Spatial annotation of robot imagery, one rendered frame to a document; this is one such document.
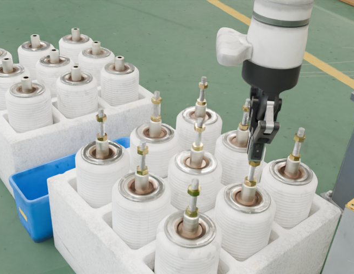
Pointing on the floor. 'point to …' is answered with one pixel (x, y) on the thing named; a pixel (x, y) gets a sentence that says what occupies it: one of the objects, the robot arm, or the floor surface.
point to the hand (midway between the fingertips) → (255, 147)
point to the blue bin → (42, 193)
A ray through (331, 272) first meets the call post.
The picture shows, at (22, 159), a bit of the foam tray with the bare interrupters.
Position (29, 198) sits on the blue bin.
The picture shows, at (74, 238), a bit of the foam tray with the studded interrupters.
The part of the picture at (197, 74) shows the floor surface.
